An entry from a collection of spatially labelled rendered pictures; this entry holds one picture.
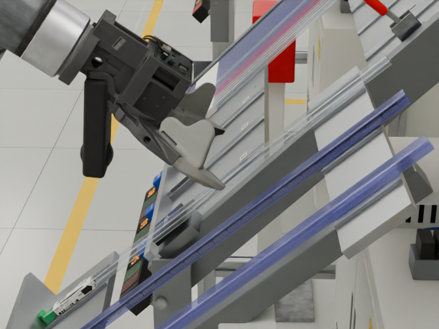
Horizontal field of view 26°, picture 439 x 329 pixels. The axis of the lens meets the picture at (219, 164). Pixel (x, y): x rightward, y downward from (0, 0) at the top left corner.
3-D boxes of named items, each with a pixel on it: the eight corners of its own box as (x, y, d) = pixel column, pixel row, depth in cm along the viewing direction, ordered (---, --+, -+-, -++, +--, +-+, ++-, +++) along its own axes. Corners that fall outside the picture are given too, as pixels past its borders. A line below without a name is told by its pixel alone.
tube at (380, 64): (47, 325, 113) (40, 319, 113) (49, 318, 115) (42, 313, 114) (392, 64, 100) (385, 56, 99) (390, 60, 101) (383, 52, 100)
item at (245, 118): (174, 272, 127) (156, 257, 127) (202, 98, 187) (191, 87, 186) (277, 185, 121) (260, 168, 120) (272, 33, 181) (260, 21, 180)
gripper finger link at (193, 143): (236, 155, 94) (175, 94, 97) (202, 198, 96) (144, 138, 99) (250, 154, 96) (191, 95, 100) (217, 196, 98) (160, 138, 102)
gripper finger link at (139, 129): (172, 156, 96) (117, 100, 99) (163, 167, 96) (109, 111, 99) (196, 155, 100) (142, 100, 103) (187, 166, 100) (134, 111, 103)
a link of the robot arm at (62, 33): (14, 67, 96) (29, 43, 104) (53, 92, 97) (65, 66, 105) (52, 8, 94) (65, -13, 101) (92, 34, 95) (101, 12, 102)
